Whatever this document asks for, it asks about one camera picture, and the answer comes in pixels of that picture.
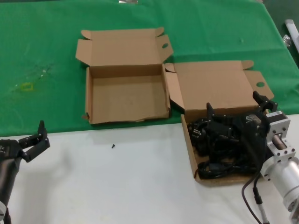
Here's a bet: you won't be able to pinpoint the open brown cardboard box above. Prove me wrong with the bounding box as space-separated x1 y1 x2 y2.
164 60 274 187

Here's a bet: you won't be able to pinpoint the green table cloth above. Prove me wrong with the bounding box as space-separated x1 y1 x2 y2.
0 0 299 138

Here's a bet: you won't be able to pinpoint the white bar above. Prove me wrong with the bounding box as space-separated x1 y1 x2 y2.
284 19 299 53

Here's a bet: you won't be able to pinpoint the clear plastic scraps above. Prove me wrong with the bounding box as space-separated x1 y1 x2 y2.
38 66 53 77

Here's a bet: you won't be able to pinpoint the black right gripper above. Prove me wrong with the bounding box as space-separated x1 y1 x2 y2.
206 91 278 175

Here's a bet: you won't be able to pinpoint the black power cable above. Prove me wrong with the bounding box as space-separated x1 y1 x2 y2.
198 161 259 180
205 130 246 164
188 118 211 150

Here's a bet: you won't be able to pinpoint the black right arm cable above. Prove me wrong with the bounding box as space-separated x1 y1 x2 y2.
241 171 270 224

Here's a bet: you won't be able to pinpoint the cardboard box with torn rim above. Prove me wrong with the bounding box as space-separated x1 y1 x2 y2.
75 27 173 125

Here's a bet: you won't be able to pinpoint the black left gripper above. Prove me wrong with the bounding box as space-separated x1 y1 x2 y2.
0 120 51 204

